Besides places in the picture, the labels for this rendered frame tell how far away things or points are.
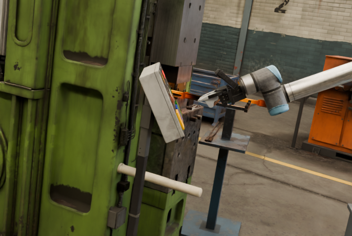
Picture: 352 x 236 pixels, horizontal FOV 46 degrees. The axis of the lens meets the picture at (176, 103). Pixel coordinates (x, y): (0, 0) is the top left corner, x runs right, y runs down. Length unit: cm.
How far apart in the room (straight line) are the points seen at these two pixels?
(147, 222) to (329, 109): 365
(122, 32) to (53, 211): 105
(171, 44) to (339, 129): 379
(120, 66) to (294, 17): 814
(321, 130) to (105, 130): 399
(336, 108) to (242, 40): 504
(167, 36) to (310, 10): 783
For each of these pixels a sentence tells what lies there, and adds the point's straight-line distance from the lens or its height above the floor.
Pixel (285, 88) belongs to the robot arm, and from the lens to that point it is 204.
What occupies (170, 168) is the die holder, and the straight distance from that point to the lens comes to 229.
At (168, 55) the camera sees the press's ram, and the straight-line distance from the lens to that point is 219.
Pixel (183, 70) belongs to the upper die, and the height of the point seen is 114.
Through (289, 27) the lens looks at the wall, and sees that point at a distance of 995.
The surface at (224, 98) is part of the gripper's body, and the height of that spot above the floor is 109.
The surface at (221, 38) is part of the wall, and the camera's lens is 1052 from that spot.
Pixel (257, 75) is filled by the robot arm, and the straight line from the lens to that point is 188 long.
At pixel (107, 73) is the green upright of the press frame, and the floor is 110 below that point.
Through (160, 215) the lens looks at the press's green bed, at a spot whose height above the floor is 33.
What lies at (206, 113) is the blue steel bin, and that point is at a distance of 612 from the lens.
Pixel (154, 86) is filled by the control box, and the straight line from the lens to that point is 161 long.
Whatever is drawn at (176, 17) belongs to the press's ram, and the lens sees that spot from 218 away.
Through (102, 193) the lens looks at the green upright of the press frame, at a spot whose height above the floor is 49.
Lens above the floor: 139
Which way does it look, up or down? 11 degrees down
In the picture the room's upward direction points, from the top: 9 degrees clockwise
